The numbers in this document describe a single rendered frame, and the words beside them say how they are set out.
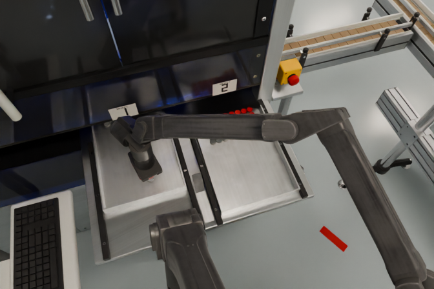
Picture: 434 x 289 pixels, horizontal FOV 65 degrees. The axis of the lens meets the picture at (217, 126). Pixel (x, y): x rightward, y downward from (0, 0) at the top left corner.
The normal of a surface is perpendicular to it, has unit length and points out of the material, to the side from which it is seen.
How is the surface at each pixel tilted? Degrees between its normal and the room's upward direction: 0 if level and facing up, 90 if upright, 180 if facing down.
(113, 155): 0
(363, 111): 0
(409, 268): 41
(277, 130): 50
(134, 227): 0
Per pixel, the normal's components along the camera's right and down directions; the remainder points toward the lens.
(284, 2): 0.30, 0.81
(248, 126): -0.55, 0.07
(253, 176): 0.01, -0.54
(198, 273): -0.04, -0.96
